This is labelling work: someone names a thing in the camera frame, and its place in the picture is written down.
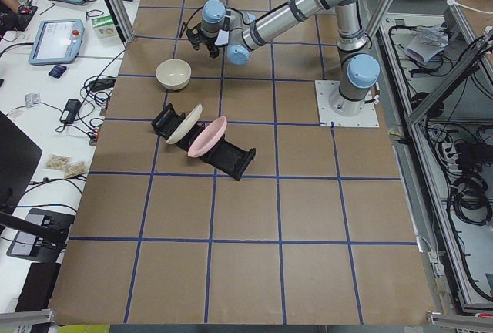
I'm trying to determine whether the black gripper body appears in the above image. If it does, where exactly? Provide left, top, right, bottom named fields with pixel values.
left=192, top=32, right=220, bottom=58

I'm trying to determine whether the blue plate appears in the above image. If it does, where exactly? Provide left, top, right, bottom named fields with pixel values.
left=214, top=29, right=230, bottom=47

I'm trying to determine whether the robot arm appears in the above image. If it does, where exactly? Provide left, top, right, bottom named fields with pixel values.
left=181, top=0, right=381, bottom=116

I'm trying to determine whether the white plate in rack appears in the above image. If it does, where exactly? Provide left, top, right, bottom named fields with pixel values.
left=166, top=103, right=203, bottom=144

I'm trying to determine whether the pink plate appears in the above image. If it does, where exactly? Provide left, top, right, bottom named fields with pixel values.
left=187, top=116, right=227, bottom=158

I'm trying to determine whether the black plate rack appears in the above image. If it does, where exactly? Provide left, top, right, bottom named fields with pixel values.
left=151, top=103, right=256, bottom=180

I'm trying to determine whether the white bowl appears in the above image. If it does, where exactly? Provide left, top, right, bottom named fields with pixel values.
left=156, top=59, right=191, bottom=91

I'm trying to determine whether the green white box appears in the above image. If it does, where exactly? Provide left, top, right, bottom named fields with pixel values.
left=91, top=15, right=117, bottom=39

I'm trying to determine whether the black power adapter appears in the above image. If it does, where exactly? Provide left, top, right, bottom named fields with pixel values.
left=59, top=99, right=82, bottom=125

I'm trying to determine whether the blue teach pendant near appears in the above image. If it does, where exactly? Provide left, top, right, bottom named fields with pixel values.
left=29, top=18, right=85, bottom=66

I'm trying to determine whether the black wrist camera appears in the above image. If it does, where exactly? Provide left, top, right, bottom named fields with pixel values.
left=185, top=25, right=201, bottom=51

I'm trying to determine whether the aluminium frame post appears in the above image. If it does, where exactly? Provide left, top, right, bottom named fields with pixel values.
left=87, top=0, right=135, bottom=44

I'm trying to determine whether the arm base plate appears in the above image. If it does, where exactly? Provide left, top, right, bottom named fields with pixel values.
left=314, top=80, right=380, bottom=128

